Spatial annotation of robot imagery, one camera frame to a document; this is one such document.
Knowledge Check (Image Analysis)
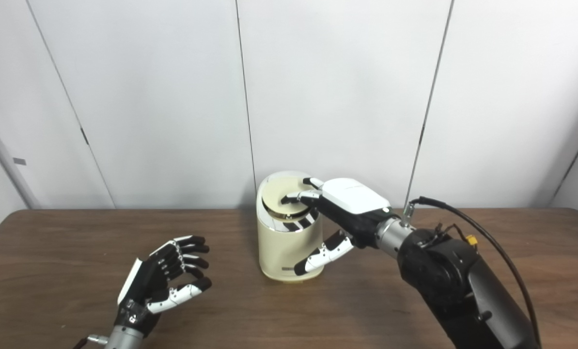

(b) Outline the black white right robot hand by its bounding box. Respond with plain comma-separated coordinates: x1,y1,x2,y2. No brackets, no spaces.
281,177,393,276

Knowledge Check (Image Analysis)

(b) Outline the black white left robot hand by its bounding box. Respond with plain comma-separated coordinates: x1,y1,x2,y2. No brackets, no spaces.
113,236,212,335

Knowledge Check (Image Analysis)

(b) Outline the round cream bin lid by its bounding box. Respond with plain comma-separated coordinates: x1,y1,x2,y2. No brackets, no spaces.
262,177,313,221

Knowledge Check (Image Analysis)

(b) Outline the cream-colored bin body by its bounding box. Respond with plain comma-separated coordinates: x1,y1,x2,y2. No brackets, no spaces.
256,171,324,282

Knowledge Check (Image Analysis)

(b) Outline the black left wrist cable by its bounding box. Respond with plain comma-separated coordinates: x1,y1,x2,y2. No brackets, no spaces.
73,334,108,349

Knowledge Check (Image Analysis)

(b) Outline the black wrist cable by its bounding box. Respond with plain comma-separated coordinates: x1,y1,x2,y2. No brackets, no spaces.
403,196,541,349
73,334,108,349

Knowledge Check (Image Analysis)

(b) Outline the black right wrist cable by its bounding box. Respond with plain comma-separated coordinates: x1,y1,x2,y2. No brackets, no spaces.
403,196,541,349

